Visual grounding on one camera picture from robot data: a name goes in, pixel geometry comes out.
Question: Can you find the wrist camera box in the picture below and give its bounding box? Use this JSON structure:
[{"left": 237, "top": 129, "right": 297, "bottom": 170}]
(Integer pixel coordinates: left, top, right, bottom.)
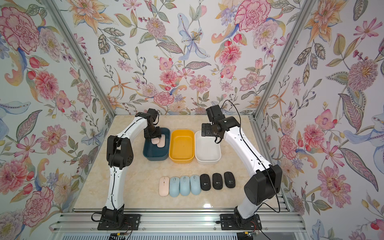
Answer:
[
  {"left": 147, "top": 108, "right": 159, "bottom": 122},
  {"left": 206, "top": 105, "right": 226, "bottom": 124}
]

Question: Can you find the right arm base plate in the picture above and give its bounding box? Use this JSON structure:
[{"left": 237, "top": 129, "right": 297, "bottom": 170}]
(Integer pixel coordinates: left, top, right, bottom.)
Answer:
[{"left": 215, "top": 207, "right": 262, "bottom": 231}]

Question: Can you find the dark teal storage box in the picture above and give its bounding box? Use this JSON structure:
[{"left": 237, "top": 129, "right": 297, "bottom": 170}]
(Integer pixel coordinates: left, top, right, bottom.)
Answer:
[{"left": 143, "top": 128, "right": 171, "bottom": 161}]

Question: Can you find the black mouse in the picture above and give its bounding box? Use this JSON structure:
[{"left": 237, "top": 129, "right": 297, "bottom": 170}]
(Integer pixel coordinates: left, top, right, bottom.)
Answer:
[
  {"left": 200, "top": 174, "right": 211, "bottom": 191},
  {"left": 212, "top": 173, "right": 223, "bottom": 190},
  {"left": 224, "top": 172, "right": 236, "bottom": 189}
]

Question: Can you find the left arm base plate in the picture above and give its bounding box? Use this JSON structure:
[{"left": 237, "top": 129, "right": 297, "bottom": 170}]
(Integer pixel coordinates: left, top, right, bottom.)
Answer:
[{"left": 97, "top": 205, "right": 141, "bottom": 231}]

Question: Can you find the right aluminium corner post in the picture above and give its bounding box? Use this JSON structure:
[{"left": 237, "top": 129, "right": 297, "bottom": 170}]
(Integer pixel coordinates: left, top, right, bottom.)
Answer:
[{"left": 253, "top": 0, "right": 316, "bottom": 121}]

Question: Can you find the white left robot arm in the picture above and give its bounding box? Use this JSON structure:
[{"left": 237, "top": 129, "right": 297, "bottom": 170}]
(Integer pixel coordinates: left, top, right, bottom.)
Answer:
[{"left": 106, "top": 109, "right": 162, "bottom": 211}]

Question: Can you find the white storage box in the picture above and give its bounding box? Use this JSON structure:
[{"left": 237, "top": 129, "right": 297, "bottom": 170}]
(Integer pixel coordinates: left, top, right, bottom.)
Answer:
[{"left": 195, "top": 131, "right": 222, "bottom": 165}]

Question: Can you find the left aluminium corner post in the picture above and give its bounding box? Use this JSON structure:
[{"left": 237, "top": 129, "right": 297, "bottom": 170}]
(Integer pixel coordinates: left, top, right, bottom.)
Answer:
[{"left": 42, "top": 0, "right": 116, "bottom": 119}]

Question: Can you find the aluminium front rail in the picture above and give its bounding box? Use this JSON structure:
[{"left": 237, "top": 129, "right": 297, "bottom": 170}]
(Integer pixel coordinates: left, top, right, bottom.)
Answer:
[{"left": 49, "top": 208, "right": 310, "bottom": 240}]

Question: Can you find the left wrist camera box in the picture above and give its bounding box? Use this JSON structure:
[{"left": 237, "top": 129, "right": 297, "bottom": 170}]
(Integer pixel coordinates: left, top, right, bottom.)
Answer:
[{"left": 147, "top": 108, "right": 159, "bottom": 122}]

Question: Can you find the yellow storage box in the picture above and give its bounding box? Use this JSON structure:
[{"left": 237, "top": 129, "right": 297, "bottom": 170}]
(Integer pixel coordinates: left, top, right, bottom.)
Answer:
[{"left": 169, "top": 130, "right": 195, "bottom": 164}]

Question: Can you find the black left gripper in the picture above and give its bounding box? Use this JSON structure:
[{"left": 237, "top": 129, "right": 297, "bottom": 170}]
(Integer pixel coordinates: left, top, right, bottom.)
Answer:
[{"left": 143, "top": 125, "right": 162, "bottom": 142}]

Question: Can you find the light blue mouse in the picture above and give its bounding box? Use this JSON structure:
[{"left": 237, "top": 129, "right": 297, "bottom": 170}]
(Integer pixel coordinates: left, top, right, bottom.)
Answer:
[
  {"left": 169, "top": 177, "right": 180, "bottom": 198},
  {"left": 190, "top": 175, "right": 201, "bottom": 196},
  {"left": 180, "top": 176, "right": 191, "bottom": 196}
]

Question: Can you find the pink mouse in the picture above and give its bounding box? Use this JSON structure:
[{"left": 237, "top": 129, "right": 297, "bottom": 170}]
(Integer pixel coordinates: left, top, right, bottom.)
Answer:
[
  {"left": 157, "top": 134, "right": 166, "bottom": 148},
  {"left": 159, "top": 176, "right": 170, "bottom": 197},
  {"left": 151, "top": 138, "right": 161, "bottom": 145}
]

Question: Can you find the aluminium corner post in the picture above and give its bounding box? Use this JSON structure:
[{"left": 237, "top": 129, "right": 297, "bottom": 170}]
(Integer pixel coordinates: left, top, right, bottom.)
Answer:
[
  {"left": 253, "top": 0, "right": 316, "bottom": 121},
  {"left": 42, "top": 0, "right": 116, "bottom": 119}
]

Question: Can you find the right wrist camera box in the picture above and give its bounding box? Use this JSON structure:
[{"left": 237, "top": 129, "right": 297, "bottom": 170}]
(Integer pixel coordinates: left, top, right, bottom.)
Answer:
[{"left": 206, "top": 105, "right": 226, "bottom": 124}]

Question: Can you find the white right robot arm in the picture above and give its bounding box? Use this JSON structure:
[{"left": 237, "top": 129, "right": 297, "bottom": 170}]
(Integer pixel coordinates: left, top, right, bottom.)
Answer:
[{"left": 202, "top": 116, "right": 283, "bottom": 221}]

